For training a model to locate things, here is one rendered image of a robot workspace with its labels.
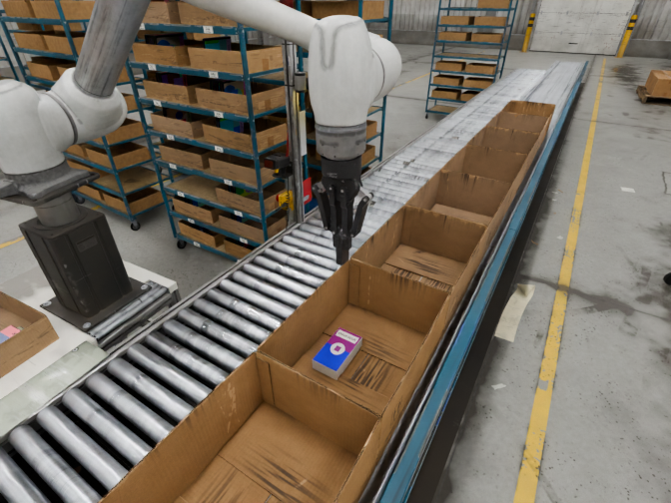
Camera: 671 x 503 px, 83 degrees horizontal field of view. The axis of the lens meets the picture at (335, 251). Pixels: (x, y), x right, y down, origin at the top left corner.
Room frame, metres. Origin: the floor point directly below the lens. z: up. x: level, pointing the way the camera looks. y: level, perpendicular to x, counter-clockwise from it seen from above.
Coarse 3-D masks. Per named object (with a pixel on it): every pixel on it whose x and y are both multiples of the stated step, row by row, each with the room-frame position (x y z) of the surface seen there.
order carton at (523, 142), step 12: (480, 132) 2.11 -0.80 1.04; (492, 132) 2.17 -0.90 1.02; (504, 132) 2.14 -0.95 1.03; (516, 132) 2.10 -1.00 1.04; (528, 132) 2.07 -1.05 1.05; (468, 144) 1.86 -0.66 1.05; (480, 144) 2.16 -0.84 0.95; (492, 144) 2.16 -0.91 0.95; (504, 144) 2.13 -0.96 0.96; (516, 144) 2.10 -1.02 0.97; (528, 144) 2.06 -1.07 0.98; (528, 156) 1.74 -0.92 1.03; (528, 168) 1.95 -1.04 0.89
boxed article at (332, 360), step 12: (336, 336) 0.69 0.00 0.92; (348, 336) 0.69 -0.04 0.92; (360, 336) 0.69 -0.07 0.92; (324, 348) 0.65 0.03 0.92; (336, 348) 0.65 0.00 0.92; (348, 348) 0.65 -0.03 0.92; (324, 360) 0.61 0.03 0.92; (336, 360) 0.61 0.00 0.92; (348, 360) 0.63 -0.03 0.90; (324, 372) 0.60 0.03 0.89; (336, 372) 0.58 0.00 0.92
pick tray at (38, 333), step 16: (0, 304) 0.98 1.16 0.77; (16, 304) 0.93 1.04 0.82; (0, 320) 0.92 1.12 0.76; (16, 320) 0.92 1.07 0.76; (32, 320) 0.90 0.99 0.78; (48, 320) 0.85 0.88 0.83; (16, 336) 0.77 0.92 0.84; (32, 336) 0.80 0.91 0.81; (48, 336) 0.83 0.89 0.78; (0, 352) 0.72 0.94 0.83; (16, 352) 0.75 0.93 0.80; (32, 352) 0.78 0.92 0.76; (0, 368) 0.71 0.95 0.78
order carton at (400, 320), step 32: (320, 288) 0.74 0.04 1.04; (352, 288) 0.85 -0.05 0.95; (384, 288) 0.80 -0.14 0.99; (416, 288) 0.76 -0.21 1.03; (288, 320) 0.63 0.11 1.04; (320, 320) 0.73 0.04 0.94; (352, 320) 0.78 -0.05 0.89; (384, 320) 0.78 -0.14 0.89; (416, 320) 0.75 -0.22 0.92; (288, 352) 0.62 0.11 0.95; (384, 352) 0.67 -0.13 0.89; (416, 352) 0.53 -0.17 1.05; (352, 384) 0.57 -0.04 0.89; (384, 384) 0.57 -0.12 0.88; (416, 384) 0.56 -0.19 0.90; (384, 416) 0.40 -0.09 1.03; (384, 448) 0.42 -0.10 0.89
